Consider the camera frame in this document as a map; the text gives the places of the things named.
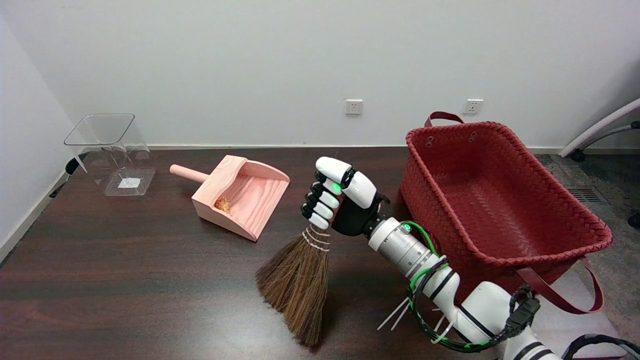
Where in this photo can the grey office chair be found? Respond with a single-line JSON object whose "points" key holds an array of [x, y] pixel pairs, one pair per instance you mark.
{"points": [[600, 127]]}

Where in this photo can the pink wooden dustpan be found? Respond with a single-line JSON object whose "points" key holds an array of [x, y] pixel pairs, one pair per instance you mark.
{"points": [[240, 200]]}

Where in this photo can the floor vent grille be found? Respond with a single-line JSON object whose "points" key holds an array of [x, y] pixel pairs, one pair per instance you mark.
{"points": [[585, 195]]}

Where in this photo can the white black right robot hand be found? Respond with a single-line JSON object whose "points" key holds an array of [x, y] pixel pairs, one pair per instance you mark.
{"points": [[355, 215]]}

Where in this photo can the white wall socket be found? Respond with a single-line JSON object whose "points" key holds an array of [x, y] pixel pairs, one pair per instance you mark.
{"points": [[353, 106], [472, 106]]}

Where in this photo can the clear plastic container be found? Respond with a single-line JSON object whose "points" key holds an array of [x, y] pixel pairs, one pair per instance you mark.
{"points": [[120, 170]]}

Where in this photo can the red woven basket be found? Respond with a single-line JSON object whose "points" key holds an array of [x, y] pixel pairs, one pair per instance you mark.
{"points": [[500, 200]]}

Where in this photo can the brown straw hand broom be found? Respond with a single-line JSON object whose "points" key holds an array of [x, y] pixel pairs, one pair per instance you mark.
{"points": [[300, 285]]}

